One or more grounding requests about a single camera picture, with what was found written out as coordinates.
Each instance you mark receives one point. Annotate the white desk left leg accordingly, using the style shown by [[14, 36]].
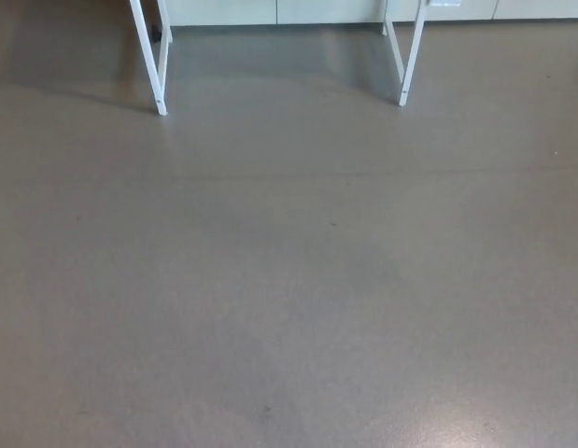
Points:
[[150, 56]]

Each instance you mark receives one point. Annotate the white cabinet row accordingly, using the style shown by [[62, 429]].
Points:
[[316, 10]]

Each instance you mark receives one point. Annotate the white desk right leg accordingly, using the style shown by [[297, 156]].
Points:
[[412, 56]]

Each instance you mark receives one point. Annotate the white desk leg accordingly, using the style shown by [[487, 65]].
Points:
[[412, 56], [150, 56]]

